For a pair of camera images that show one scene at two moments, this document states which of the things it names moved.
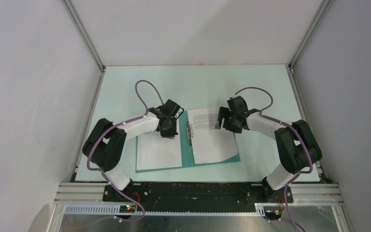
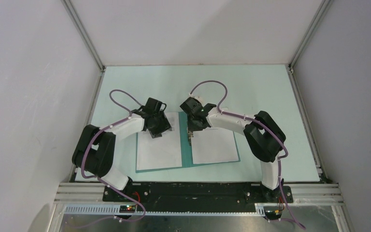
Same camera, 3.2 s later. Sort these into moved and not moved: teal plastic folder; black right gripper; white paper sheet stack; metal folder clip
Moved: black right gripper
Not moved: teal plastic folder; white paper sheet stack; metal folder clip
